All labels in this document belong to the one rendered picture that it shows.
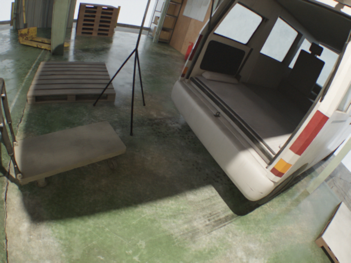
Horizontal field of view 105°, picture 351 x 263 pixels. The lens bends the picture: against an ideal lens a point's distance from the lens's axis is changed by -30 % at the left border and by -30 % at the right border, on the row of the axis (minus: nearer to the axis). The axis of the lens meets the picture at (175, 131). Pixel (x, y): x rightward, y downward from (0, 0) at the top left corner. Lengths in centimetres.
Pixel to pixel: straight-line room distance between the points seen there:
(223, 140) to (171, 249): 87
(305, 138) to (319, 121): 14
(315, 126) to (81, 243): 157
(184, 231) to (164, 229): 15
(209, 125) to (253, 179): 56
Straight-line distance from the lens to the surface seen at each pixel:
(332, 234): 247
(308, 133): 121
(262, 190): 137
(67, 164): 139
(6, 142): 117
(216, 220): 160
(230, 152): 142
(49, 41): 484
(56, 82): 261
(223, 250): 151
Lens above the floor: 125
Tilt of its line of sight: 35 degrees down
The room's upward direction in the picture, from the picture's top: 21 degrees clockwise
